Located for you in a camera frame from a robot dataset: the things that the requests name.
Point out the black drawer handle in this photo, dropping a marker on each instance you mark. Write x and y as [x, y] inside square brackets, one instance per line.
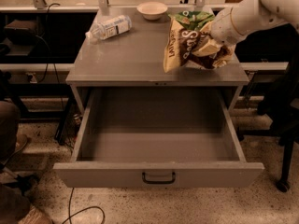
[152, 179]

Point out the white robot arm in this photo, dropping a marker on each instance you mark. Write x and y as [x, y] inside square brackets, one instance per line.
[250, 16]

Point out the brown chip bag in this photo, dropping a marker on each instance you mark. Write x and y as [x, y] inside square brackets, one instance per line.
[181, 42]

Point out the green chip bag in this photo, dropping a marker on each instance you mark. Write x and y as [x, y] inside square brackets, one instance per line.
[192, 20]

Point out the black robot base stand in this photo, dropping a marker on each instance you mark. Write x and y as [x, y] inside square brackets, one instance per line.
[280, 104]

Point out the white power outlet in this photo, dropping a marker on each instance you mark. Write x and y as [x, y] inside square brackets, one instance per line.
[31, 77]

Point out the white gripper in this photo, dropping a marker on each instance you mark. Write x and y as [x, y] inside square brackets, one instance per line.
[221, 26]

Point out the open grey drawer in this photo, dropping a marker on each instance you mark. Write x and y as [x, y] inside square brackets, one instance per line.
[128, 131]

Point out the clear plastic water bottle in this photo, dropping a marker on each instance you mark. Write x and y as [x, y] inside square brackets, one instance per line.
[103, 30]

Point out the white bowl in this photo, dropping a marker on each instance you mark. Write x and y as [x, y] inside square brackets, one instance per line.
[152, 11]

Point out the grey metal cabinet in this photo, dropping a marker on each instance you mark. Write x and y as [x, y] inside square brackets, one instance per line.
[136, 58]

